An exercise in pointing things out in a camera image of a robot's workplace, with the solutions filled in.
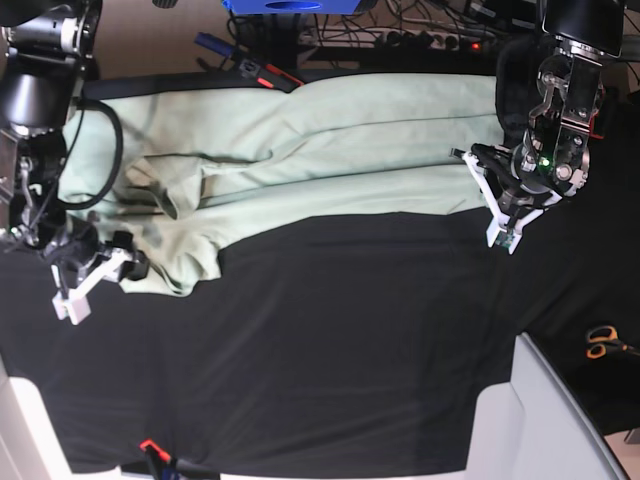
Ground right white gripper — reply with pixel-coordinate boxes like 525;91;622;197
43;224;149;325

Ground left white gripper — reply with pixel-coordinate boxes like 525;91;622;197
449;143;565;254

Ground light green T-shirt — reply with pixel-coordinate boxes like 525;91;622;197
57;71;506;297

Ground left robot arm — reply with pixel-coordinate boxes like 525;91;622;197
451;1;626;252

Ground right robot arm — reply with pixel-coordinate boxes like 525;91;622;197
1;1;149;325

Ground white power strip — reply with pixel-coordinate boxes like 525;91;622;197
374;30;460;51

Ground red black clamp right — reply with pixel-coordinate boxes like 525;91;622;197
589;86;607;140

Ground red black clamp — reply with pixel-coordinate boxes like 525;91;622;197
238;59;304;93
589;86;607;140
139;439;221;480

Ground red black clamp bottom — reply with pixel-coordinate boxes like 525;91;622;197
139;439;221;480

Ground red black clamp top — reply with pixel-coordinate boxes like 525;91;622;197
238;59;304;93

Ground white foam block left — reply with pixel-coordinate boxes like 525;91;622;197
1;369;123;480

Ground white foam block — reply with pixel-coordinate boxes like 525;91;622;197
1;369;123;480
464;333;628;480

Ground black table cloth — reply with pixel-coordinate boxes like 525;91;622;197
1;101;639;478

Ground blue box top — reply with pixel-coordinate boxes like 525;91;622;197
222;0;361;15

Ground white foam block right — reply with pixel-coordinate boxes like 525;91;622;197
464;333;628;480

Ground orange handled scissors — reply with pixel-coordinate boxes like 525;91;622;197
585;325;639;360

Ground blue handled tool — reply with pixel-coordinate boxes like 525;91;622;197
194;32;235;58

